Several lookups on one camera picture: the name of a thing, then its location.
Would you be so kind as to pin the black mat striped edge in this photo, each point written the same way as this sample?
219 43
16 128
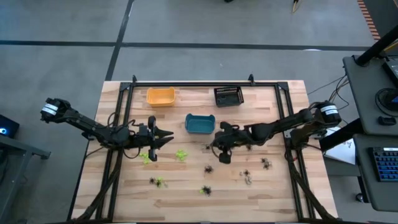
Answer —
385 12

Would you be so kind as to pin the black computer mouse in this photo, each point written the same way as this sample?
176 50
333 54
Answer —
386 120

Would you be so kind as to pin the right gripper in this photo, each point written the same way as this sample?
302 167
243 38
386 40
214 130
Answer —
233 137

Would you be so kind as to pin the backlit black keyboard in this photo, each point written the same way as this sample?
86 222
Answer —
385 163

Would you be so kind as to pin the grey desk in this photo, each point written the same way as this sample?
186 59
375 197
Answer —
363 186
360 93

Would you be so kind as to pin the grey side cart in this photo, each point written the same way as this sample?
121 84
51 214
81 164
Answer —
37 153

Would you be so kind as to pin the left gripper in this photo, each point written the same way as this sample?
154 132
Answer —
152 143

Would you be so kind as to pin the black diagonal pole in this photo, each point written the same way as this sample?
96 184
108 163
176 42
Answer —
376 48

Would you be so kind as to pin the teal plastic bin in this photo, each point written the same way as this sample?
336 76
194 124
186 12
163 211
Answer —
200 126

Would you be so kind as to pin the silver metal bracket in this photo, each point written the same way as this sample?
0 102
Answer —
287 133

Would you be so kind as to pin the black laptop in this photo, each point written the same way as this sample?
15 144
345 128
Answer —
392 70

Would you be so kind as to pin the black box blue light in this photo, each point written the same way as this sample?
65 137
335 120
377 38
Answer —
11 124

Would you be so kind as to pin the white paper sheet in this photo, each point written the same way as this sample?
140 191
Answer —
342 152

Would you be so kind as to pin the black slotted plastic basket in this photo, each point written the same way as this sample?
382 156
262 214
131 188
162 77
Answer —
228 99

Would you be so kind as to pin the black frame clamp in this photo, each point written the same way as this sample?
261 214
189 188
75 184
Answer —
251 79
134 79

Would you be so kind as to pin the thin yellow pole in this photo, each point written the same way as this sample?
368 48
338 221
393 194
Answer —
294 7

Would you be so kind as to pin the black headphones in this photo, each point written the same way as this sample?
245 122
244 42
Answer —
388 101

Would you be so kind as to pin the black plastic spider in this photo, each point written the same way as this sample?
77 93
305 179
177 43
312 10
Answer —
208 169
266 166
248 147
152 180
205 188
207 147
246 172

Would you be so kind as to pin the black desk crossbar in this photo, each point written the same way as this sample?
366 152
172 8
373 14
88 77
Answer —
339 137

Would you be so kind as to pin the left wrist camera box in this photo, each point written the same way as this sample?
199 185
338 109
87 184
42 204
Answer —
143 130

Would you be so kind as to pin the black caster wheel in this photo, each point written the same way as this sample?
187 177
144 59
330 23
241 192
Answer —
359 198

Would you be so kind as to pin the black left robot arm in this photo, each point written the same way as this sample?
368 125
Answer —
81 119

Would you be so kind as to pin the orange plastic bin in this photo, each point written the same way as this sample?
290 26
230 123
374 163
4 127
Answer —
160 99

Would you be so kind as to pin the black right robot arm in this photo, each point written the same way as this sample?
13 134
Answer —
280 124

